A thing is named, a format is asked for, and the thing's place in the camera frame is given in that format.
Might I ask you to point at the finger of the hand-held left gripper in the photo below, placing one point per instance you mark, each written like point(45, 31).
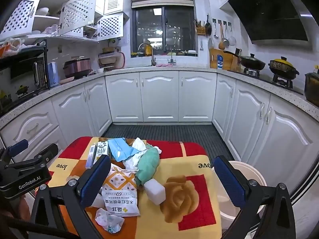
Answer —
point(46, 153)
point(17, 146)

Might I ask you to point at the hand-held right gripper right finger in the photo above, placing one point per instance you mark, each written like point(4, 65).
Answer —
point(229, 181)

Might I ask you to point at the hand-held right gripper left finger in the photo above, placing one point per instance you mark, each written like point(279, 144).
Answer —
point(96, 176)

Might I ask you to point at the white plastic bucket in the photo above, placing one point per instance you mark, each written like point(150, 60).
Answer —
point(250, 170)

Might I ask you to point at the blue plastic wrapper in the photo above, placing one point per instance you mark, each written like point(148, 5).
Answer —
point(122, 150)

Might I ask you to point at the person's left hand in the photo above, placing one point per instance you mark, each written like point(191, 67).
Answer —
point(24, 205)

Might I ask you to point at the small milk carton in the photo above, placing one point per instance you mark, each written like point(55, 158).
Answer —
point(102, 148)

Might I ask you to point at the white patterned snack bag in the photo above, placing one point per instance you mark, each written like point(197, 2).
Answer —
point(122, 194)

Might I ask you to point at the small crumpled printed wrapper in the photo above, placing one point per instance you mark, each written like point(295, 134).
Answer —
point(109, 220)

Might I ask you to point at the crumpled white plastic bag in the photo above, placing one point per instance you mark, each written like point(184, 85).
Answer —
point(138, 143)

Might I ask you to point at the green crumpled cloth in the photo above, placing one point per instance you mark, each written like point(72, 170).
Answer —
point(149, 164)

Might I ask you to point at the printed rose blanket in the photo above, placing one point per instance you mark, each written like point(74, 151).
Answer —
point(174, 169)

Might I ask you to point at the white foam block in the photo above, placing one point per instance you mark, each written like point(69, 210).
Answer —
point(155, 191)

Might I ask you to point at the black microwave oven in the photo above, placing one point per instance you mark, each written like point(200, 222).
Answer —
point(20, 77)

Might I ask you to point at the pink plate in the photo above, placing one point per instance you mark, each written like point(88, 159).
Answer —
point(66, 80)

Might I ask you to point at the dark ribbed floor mat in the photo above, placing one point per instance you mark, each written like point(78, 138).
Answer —
point(162, 132)

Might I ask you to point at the black metal rack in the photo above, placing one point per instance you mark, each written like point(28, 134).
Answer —
point(46, 62)

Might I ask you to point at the copper rice cooker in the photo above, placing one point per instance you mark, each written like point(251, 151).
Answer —
point(77, 67)

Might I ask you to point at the pile of plastic bags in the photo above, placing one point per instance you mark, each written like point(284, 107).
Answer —
point(10, 45)

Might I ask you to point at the row of white base cabinets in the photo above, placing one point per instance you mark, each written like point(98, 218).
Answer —
point(162, 94)

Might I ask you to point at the gas stove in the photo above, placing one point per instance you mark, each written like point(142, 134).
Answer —
point(281, 82)

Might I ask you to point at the countertop dish rack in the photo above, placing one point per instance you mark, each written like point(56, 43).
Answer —
point(109, 59)

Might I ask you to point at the small blue carton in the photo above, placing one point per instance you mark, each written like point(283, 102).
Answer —
point(220, 62)

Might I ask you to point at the wooden knife block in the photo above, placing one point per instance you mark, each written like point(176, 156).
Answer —
point(235, 61)

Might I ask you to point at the black wok with lid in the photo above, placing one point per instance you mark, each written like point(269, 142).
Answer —
point(253, 62)

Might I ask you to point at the wooden cutting board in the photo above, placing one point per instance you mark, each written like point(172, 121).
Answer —
point(213, 57)

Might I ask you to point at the dark glass pot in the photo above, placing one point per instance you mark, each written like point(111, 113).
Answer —
point(311, 86)

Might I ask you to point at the yellow lidded casserole pot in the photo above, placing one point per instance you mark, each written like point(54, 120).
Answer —
point(282, 67)

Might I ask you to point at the white lattice cabinet door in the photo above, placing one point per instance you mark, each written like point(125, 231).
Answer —
point(20, 17)
point(77, 12)
point(111, 26)

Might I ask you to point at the curved metal faucet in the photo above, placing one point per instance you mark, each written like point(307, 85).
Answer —
point(152, 54)

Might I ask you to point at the small metal water tap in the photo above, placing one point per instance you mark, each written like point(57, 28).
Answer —
point(171, 59)

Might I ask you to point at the white bowl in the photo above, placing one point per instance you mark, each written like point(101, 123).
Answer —
point(41, 11)

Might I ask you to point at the yellow oil bottle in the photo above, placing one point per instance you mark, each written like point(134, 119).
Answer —
point(148, 50)

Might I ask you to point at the hanging mesh strainer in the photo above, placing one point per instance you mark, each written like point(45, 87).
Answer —
point(231, 40)

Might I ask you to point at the hanging metal ladle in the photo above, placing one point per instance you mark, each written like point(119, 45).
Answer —
point(215, 33)

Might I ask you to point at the wooden chopstick holder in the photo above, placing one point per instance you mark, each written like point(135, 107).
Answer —
point(200, 29)

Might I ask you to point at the hanging black pan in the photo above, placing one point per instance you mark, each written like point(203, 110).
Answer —
point(208, 27)

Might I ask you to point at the dark kitchen window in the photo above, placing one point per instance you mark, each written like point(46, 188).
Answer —
point(164, 29)

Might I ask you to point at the black range hood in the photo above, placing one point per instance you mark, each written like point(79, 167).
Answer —
point(269, 12)

